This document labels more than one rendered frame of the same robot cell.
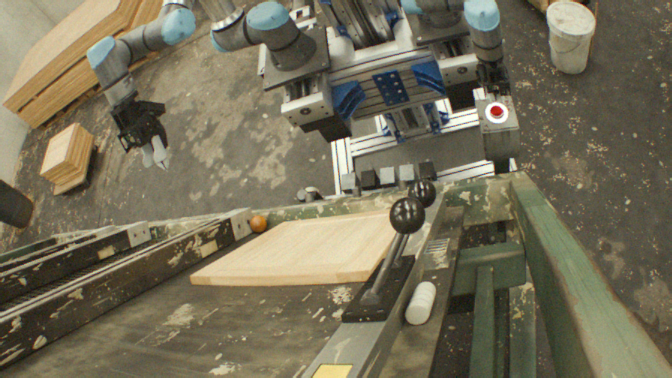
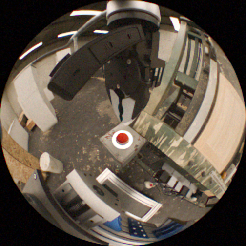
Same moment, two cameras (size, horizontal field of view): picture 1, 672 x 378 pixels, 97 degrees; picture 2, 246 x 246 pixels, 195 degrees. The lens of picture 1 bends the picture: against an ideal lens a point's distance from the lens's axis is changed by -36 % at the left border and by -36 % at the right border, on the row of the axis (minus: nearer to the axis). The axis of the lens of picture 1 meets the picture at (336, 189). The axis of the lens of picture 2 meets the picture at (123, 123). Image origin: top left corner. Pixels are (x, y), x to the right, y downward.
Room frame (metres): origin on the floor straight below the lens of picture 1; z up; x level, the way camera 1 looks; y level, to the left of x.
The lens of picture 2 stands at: (0.61, -0.46, 1.15)
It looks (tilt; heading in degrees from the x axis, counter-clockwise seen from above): 50 degrees down; 189
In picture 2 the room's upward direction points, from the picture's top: straight up
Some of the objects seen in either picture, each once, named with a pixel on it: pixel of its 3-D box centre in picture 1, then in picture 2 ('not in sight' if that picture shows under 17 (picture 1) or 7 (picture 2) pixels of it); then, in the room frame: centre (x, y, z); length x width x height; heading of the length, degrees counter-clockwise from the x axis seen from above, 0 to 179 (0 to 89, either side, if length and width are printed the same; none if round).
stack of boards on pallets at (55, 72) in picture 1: (82, 52); not in sight; (4.95, 1.27, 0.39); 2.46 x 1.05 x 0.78; 60
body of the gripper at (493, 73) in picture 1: (492, 70); (135, 53); (0.48, -0.46, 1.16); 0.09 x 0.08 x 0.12; 143
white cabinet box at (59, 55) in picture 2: not in sight; (66, 71); (-1.95, -3.38, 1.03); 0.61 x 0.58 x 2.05; 60
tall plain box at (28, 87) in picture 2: not in sight; (35, 98); (-0.06, -2.93, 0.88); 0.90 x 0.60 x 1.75; 60
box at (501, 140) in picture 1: (498, 130); (122, 148); (0.50, -0.48, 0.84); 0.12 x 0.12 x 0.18; 53
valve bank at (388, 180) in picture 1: (376, 191); (177, 188); (0.71, -0.09, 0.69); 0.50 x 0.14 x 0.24; 53
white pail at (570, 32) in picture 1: (571, 33); (50, 163); (0.88, -1.60, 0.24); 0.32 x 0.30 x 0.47; 60
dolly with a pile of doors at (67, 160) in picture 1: (67, 163); not in sight; (3.41, 1.82, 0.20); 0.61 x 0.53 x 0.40; 60
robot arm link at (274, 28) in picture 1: (270, 23); not in sight; (1.09, -0.18, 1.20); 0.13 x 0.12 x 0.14; 46
